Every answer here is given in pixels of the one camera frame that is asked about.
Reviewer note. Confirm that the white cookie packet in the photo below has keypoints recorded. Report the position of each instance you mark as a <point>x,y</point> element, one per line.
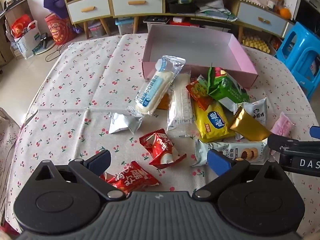
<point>242,152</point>

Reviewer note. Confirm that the clear plastic storage bin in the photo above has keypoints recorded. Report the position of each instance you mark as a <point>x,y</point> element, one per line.
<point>125,26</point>

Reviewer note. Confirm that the yellow egg tray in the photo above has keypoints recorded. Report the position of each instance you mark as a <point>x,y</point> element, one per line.
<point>255,43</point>

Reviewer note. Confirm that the yellow biscuit packet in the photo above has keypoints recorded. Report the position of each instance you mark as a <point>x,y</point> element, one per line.
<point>212,122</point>

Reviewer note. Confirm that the purple fan cover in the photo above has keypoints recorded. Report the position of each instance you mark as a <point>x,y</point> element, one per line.
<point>53,0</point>

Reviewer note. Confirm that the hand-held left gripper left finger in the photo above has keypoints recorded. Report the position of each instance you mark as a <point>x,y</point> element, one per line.
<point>100,159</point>

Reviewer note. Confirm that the orange snack packet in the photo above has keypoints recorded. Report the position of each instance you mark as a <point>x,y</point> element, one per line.
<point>163,103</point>

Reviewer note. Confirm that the wooden cabinet white drawers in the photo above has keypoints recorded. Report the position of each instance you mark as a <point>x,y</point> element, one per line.
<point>90,7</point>

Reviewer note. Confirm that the pink snack packet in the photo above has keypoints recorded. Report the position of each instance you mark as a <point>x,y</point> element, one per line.
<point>282,125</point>

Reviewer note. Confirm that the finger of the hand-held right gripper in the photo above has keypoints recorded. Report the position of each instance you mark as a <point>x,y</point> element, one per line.
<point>315,132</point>
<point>287,143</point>

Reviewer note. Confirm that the silver foil packet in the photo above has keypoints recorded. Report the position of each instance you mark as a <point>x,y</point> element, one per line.
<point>122,122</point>

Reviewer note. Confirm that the black box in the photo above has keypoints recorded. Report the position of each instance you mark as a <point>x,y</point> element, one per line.
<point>182,3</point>

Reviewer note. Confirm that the blue plastic stool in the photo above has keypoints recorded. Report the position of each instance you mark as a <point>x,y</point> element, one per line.
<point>300,40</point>

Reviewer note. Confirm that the clear white bread packet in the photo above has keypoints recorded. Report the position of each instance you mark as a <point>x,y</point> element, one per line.
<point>180,110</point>

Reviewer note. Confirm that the red printed snack packet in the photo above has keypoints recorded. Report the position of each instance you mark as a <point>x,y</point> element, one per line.
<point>132,178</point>

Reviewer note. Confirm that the white packet cartoon face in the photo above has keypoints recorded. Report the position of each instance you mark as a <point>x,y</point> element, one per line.
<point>257,111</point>

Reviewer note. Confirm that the red packet white filling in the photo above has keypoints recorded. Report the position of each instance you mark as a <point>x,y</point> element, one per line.
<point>157,145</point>

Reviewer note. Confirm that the orange-red cracker packet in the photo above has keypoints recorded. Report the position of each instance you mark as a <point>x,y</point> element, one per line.
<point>198,92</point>

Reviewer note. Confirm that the cherry print tablecloth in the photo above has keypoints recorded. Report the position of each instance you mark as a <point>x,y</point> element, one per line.
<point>75,80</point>

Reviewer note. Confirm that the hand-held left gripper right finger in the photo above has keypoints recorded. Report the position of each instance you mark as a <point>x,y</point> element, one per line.
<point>218,162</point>

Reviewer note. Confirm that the gold foil packet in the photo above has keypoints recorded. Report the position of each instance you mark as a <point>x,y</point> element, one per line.
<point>250,127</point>

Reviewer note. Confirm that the red gift bag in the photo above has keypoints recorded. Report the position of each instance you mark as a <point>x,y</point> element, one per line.
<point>57,30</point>

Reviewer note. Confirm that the white paper bag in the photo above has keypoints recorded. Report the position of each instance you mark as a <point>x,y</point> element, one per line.
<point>27,42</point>

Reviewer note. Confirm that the white bread packet blue label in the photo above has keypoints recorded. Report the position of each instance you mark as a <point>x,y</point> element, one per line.
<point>155,90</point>

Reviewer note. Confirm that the pink cardboard box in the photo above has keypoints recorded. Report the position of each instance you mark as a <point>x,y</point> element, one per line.
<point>190,45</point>

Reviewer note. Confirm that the green snack packet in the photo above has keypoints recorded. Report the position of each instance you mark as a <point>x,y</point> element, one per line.
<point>227,90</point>

